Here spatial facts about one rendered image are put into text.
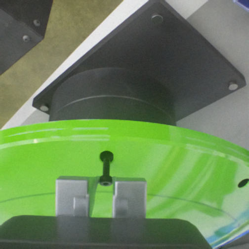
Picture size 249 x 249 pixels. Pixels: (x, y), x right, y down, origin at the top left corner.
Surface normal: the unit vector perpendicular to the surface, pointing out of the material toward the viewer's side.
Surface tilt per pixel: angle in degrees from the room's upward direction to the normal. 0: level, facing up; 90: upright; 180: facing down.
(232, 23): 0
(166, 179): 24
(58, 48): 0
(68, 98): 90
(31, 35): 0
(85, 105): 90
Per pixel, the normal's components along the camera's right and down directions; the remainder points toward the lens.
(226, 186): 0.25, 0.58
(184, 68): 0.00, 0.83
